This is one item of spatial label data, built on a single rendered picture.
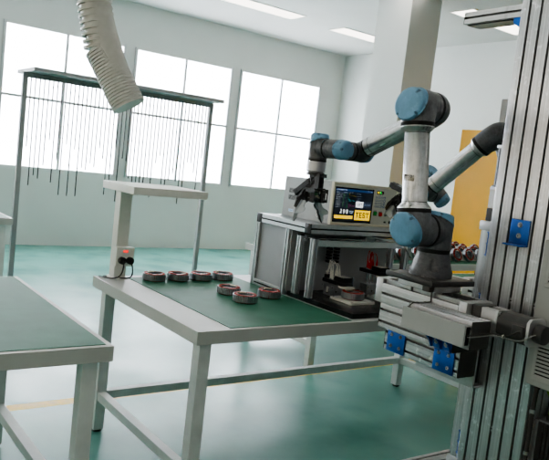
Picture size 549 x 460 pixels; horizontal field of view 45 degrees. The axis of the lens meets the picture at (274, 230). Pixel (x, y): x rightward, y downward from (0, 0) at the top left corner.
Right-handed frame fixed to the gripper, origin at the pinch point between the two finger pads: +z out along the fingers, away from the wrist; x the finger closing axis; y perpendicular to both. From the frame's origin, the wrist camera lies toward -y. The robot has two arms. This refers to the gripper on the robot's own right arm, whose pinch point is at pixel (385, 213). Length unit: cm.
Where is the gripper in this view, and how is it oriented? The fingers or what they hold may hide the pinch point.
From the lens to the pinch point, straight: 333.6
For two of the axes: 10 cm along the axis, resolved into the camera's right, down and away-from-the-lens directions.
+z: -5.0, 6.0, 6.3
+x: 8.0, 0.4, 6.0
